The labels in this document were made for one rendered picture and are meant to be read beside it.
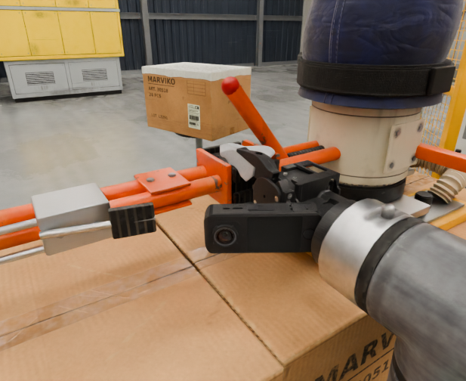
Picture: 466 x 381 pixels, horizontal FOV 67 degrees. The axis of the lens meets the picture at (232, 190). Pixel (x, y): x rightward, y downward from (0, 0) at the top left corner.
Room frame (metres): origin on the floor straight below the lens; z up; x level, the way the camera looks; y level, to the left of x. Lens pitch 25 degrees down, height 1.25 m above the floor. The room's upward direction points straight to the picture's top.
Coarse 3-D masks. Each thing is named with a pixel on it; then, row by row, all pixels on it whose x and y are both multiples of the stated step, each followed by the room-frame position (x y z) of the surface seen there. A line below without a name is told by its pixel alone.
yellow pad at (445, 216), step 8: (416, 192) 0.56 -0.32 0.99; (424, 192) 0.55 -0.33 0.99; (424, 200) 0.53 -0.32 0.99; (432, 200) 0.54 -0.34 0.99; (440, 200) 0.57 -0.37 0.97; (456, 200) 0.58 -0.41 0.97; (432, 208) 0.54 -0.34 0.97; (440, 208) 0.54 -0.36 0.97; (448, 208) 0.54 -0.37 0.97; (456, 208) 0.54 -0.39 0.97; (464, 208) 0.55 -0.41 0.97; (424, 216) 0.51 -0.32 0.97; (432, 216) 0.51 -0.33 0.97; (440, 216) 0.52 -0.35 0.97; (448, 216) 0.52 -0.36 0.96; (456, 216) 0.52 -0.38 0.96; (464, 216) 0.53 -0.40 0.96; (432, 224) 0.50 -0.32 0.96; (440, 224) 0.50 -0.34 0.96; (448, 224) 0.51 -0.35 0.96; (456, 224) 0.52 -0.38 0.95
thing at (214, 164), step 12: (240, 144) 0.51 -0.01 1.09; (252, 144) 0.49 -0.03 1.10; (204, 156) 0.45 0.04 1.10; (216, 156) 0.47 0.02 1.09; (276, 156) 0.44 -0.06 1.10; (216, 168) 0.42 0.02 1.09; (228, 168) 0.40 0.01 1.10; (228, 180) 0.40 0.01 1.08; (240, 180) 0.40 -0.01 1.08; (252, 180) 0.42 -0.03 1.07; (216, 192) 0.42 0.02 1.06; (228, 192) 0.40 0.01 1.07; (240, 192) 0.40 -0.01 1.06; (252, 192) 0.41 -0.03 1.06
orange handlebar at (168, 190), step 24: (312, 144) 0.55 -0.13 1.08; (168, 168) 0.43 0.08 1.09; (192, 168) 0.44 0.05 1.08; (456, 168) 0.48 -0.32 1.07; (120, 192) 0.38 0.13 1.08; (144, 192) 0.37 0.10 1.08; (168, 192) 0.37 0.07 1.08; (192, 192) 0.39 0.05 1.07; (0, 216) 0.32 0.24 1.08; (24, 216) 0.33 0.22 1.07; (0, 240) 0.28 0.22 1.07; (24, 240) 0.29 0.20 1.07
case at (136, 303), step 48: (144, 240) 0.48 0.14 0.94; (0, 288) 0.37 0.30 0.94; (48, 288) 0.37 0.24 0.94; (96, 288) 0.37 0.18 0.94; (144, 288) 0.37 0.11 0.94; (192, 288) 0.37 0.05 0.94; (0, 336) 0.29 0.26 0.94; (48, 336) 0.29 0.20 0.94; (96, 336) 0.29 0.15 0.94; (144, 336) 0.29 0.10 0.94; (192, 336) 0.29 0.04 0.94; (240, 336) 0.29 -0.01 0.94
